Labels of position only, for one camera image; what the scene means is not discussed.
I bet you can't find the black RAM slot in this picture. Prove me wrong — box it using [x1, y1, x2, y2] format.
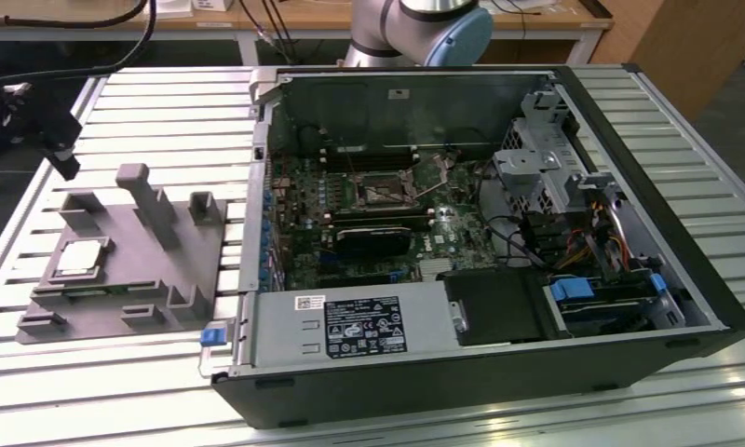
[319, 142, 419, 157]
[322, 156, 422, 171]
[332, 209, 428, 219]

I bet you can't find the wooden desk white frame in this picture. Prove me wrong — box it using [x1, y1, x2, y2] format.
[0, 0, 616, 66]

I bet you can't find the silver square CPU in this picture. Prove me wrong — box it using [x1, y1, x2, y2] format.
[58, 241, 104, 276]

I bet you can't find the metal socket cover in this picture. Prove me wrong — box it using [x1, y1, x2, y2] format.
[403, 148, 467, 199]

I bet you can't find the black open PC case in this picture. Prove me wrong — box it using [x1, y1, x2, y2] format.
[210, 62, 745, 430]

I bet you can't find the silver metal drive cage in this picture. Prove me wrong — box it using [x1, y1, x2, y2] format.
[490, 90, 623, 220]

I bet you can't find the wooden cabinet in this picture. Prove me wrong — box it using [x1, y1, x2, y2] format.
[595, 0, 745, 120]

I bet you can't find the metal wire locking lever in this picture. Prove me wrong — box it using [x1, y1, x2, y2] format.
[416, 169, 462, 198]

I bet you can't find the green RAM stick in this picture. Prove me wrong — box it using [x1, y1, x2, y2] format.
[64, 287, 132, 297]

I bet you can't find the CPU socket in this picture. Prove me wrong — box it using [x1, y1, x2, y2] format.
[351, 169, 423, 210]

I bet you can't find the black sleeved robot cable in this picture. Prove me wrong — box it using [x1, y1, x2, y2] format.
[0, 0, 162, 88]

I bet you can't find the green motherboard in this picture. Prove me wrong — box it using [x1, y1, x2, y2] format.
[264, 139, 523, 290]

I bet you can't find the coloured power wire bundle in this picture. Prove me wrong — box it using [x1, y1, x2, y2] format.
[555, 199, 635, 280]

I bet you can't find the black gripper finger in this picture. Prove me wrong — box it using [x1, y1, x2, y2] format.
[36, 109, 83, 183]

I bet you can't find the silver power supply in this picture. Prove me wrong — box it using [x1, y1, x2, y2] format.
[247, 278, 467, 369]

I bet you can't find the grey plastic parts rack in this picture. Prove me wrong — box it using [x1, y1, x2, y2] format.
[12, 163, 230, 345]

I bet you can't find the black expansion slot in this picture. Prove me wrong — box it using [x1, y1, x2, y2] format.
[319, 273, 426, 288]

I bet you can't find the black graphics card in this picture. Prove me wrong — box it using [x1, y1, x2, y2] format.
[332, 226, 415, 260]

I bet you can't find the red black twisted wire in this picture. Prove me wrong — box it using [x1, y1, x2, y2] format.
[338, 135, 358, 178]

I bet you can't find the blue disk carrier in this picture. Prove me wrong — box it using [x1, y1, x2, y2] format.
[546, 274, 660, 336]

